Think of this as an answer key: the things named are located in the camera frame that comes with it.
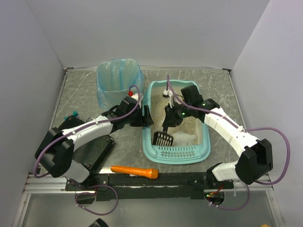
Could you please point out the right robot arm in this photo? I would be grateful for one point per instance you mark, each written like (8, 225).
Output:
(255, 155)

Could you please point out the black litter scoop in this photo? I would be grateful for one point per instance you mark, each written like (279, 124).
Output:
(162, 138)

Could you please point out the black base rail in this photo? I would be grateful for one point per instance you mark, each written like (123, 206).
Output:
(168, 185)

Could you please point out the orange toy microphone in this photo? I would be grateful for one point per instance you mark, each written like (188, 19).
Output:
(150, 173)

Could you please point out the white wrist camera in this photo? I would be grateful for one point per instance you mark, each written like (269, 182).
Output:
(168, 94)
(137, 96)

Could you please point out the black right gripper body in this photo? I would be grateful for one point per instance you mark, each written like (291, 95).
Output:
(169, 116)

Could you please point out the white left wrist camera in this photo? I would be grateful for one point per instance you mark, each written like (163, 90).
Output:
(137, 96)

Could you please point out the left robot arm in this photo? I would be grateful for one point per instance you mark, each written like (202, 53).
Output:
(55, 152)

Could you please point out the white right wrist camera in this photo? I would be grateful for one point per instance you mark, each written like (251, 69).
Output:
(168, 94)

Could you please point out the black ribbed case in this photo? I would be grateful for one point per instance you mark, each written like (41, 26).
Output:
(91, 154)

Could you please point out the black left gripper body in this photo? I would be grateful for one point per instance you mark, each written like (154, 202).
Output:
(141, 117)

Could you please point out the light blue litter box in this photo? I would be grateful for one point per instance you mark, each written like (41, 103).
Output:
(186, 149)

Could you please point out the trash bin with blue bag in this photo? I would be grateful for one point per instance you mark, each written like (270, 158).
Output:
(114, 79)

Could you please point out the aluminium frame rail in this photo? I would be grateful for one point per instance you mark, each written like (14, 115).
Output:
(45, 185)

